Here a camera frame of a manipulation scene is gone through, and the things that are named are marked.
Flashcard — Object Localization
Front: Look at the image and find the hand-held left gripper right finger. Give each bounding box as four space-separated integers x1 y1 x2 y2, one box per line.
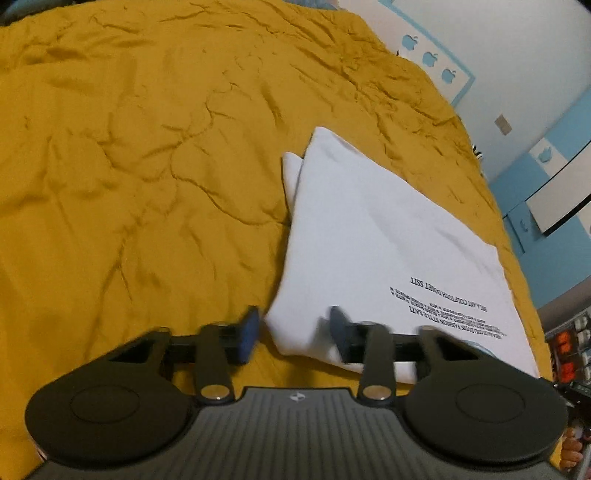
328 305 505 407

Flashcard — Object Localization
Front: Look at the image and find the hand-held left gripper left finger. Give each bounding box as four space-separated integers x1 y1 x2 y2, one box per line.
92 305 264 404

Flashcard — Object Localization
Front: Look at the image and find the white printed sweatshirt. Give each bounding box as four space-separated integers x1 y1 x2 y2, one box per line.
265 126 542 385

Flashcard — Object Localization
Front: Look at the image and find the person's right hand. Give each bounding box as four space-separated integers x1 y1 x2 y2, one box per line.
560 427 591 472

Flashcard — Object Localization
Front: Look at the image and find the cluttered storage rack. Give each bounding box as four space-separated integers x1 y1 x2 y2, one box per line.
544 308 591 385

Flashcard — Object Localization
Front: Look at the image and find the blue and white wardrobe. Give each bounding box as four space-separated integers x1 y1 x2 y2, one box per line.
488 99 591 308

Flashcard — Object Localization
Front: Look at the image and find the black framed white panel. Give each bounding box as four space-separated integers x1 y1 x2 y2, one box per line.
525 142 591 237

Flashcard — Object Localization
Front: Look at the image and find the yellow bedspread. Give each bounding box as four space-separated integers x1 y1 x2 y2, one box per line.
0 0 550 480

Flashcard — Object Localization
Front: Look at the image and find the white and blue headboard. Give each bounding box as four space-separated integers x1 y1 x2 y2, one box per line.
332 0 476 108

